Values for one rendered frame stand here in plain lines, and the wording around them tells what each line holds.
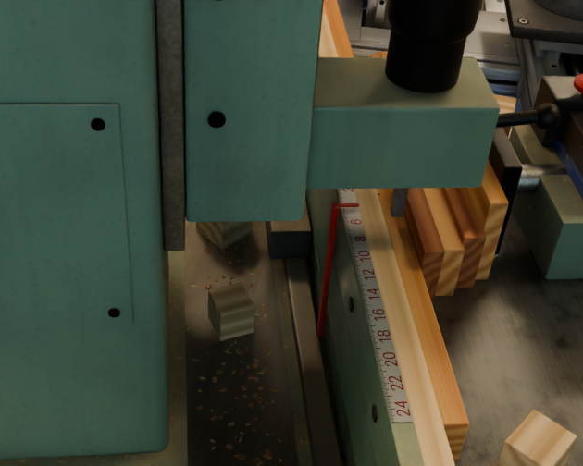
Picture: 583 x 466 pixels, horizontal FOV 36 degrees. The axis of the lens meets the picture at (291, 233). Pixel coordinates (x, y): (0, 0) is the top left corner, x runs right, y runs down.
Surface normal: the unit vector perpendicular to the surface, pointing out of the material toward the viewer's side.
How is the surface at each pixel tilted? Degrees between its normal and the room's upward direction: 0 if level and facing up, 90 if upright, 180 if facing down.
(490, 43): 0
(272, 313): 0
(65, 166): 90
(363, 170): 90
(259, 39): 90
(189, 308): 0
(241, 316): 90
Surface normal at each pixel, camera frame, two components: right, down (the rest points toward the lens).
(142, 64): 0.36, 0.62
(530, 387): 0.07, -0.77
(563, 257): 0.11, 0.65
